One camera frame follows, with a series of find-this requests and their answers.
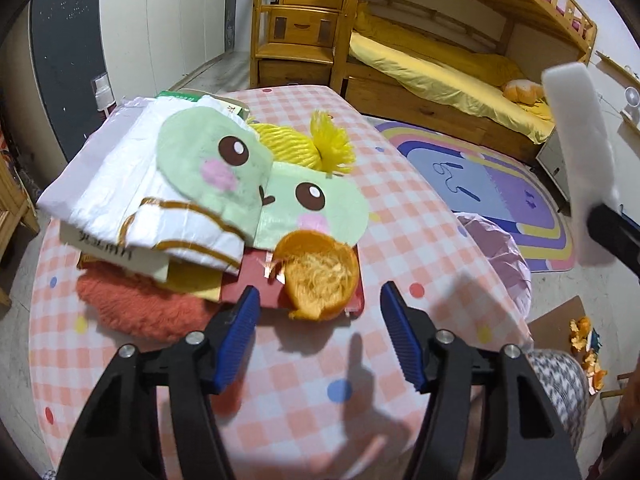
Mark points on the pile of orange peels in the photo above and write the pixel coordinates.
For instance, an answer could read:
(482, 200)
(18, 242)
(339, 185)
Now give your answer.
(585, 355)

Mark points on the wooden stair drawers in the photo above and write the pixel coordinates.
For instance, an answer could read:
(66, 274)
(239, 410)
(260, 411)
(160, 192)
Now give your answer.
(300, 25)

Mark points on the orange fluffy cloth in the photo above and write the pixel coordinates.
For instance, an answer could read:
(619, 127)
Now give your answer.
(130, 305)

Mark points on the pink bottle with metal cap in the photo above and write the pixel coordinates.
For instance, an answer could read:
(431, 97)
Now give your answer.
(102, 91)

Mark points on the grey nightstand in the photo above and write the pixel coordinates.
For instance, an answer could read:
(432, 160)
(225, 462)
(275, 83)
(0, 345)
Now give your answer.
(550, 160)

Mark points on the red flat tray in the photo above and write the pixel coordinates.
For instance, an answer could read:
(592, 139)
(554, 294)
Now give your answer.
(242, 285)

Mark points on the black chalkboard panel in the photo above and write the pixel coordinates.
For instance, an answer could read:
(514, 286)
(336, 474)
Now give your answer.
(65, 50)

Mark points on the wooden wall shelf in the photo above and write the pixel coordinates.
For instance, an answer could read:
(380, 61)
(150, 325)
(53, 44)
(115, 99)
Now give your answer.
(617, 67)

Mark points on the rainbow oval rug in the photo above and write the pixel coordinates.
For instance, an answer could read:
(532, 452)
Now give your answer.
(475, 175)

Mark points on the wooden bunk bed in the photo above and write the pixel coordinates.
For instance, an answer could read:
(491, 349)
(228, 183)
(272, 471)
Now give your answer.
(425, 70)

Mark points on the white wardrobe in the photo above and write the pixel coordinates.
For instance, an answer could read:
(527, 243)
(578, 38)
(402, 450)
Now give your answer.
(165, 15)

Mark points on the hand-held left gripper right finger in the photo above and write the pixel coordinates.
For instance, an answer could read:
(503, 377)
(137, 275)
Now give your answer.
(402, 340)

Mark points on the yellow foam fruit net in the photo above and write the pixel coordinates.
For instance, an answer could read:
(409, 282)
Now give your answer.
(295, 145)

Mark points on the white plastic bag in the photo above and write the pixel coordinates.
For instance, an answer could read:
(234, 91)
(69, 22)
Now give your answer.
(100, 170)

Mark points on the trash bin with pink bag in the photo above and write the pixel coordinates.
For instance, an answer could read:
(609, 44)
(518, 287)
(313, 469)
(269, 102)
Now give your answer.
(495, 250)

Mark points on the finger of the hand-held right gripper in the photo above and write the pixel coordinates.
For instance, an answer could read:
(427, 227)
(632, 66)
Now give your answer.
(615, 232)

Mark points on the wooden side furniture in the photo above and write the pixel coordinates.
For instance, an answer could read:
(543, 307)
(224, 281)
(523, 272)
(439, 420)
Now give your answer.
(12, 220)

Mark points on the white foam sheet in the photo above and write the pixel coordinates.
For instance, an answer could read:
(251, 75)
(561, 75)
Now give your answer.
(575, 135)

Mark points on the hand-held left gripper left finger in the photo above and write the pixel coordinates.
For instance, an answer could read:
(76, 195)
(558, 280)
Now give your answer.
(235, 340)

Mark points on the houndstooth padded stool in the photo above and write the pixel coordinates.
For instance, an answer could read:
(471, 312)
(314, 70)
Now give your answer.
(557, 390)

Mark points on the orange fruit peel half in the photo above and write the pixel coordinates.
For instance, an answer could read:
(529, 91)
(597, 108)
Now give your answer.
(320, 280)

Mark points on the green cardboard box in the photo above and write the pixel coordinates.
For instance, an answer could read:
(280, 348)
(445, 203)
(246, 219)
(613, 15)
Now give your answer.
(185, 96)

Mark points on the green cartoon face plush cloth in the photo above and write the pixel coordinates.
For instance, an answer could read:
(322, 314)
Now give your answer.
(220, 180)

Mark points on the pink checkered tablecloth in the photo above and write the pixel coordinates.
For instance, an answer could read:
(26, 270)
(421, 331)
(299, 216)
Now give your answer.
(400, 200)

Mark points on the brown cardboard sheet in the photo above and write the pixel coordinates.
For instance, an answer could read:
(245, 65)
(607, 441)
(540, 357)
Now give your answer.
(555, 325)

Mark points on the small white fan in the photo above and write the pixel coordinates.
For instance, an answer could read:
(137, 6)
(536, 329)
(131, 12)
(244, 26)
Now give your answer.
(631, 102)

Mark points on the orange plush toy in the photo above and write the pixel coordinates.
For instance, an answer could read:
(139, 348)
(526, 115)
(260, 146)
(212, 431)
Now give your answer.
(522, 91)

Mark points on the yellow paper envelope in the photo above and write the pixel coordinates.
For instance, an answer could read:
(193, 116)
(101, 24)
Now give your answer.
(192, 282)

